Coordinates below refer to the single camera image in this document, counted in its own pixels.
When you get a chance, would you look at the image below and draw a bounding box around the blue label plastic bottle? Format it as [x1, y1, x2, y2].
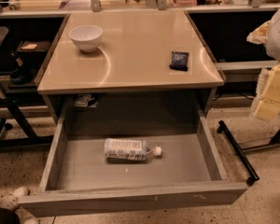
[104, 138, 162, 162]

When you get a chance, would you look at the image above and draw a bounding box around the black wheeled stand leg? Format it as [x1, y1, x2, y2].
[217, 120, 280, 186]

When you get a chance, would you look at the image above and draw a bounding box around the grey side shelf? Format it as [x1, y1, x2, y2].
[216, 60, 277, 82]

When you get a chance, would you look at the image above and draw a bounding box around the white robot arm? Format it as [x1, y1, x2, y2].
[246, 8, 280, 120]

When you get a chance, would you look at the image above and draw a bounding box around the dark blue snack packet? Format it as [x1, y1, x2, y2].
[169, 51, 189, 71]

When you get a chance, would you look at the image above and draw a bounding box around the white ceramic bowl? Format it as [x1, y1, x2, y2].
[69, 25, 103, 52]

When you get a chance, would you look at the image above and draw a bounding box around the white tag under counter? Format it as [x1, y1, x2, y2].
[75, 94, 91, 107]

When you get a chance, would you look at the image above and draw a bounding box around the beige top counter cabinet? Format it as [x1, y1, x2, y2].
[34, 8, 227, 123]

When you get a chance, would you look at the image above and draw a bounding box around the white shoe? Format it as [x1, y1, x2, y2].
[0, 187, 39, 224]

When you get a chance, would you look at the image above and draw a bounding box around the grey open top drawer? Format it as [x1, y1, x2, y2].
[20, 91, 247, 217]

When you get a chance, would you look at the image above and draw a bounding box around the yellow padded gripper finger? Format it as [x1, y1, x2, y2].
[252, 63, 280, 120]

